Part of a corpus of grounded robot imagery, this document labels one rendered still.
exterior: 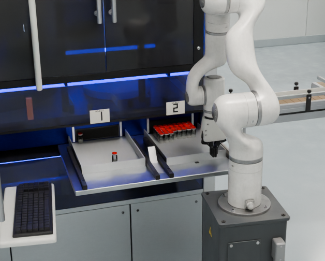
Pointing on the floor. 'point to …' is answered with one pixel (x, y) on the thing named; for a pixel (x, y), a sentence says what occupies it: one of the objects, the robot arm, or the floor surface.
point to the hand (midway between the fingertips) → (213, 151)
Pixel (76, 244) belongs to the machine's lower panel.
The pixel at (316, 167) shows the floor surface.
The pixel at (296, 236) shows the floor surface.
